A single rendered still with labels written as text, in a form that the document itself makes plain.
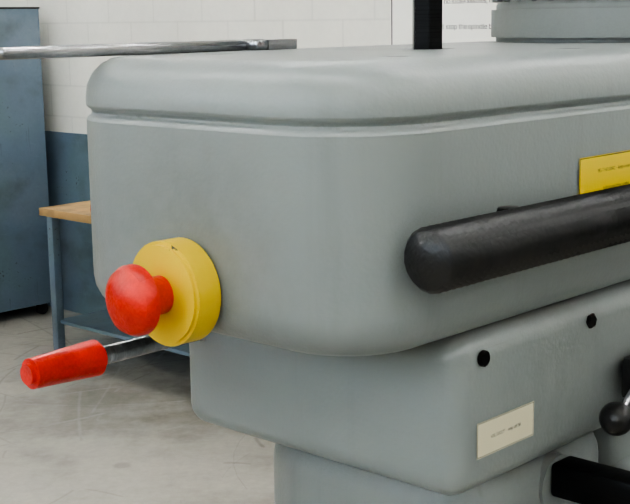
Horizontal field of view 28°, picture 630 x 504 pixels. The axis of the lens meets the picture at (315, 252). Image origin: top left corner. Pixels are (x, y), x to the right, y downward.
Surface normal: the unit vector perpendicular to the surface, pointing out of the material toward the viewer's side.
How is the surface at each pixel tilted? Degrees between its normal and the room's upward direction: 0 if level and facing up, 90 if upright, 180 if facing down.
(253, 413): 90
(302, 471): 82
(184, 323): 90
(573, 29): 90
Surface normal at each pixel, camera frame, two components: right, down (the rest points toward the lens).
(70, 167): -0.68, 0.15
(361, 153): 0.13, 0.18
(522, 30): -0.84, 0.11
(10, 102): 0.73, 0.11
